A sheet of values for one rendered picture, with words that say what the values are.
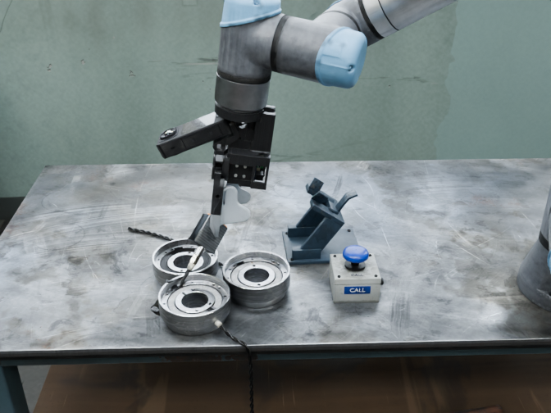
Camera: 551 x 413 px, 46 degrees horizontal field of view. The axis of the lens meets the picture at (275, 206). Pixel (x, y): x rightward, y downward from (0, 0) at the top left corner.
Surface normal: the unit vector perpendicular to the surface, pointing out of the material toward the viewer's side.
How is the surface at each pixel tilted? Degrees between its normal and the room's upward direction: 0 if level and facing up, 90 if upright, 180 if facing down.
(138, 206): 0
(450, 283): 0
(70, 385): 0
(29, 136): 90
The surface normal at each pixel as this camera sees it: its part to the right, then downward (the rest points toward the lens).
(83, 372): 0.00, -0.87
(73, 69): 0.04, 0.49
